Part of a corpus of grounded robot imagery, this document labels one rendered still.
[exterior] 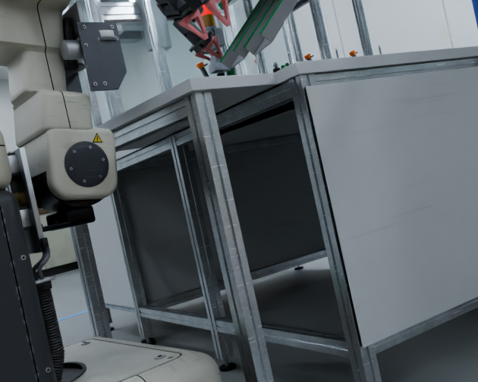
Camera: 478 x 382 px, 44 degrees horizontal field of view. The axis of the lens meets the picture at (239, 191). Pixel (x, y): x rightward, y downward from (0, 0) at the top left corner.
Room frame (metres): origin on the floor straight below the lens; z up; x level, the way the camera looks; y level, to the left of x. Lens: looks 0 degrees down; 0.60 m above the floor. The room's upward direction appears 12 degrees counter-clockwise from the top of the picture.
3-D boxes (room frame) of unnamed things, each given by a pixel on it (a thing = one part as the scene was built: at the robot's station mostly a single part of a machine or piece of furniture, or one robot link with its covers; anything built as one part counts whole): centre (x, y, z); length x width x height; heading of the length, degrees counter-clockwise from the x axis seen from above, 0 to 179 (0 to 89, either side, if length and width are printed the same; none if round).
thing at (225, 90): (1.85, 0.06, 0.84); 0.90 x 0.70 x 0.03; 38
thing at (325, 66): (2.37, -0.41, 0.85); 1.50 x 1.41 x 0.03; 31
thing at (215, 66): (2.15, -0.03, 1.07); 0.08 x 0.04 x 0.07; 122
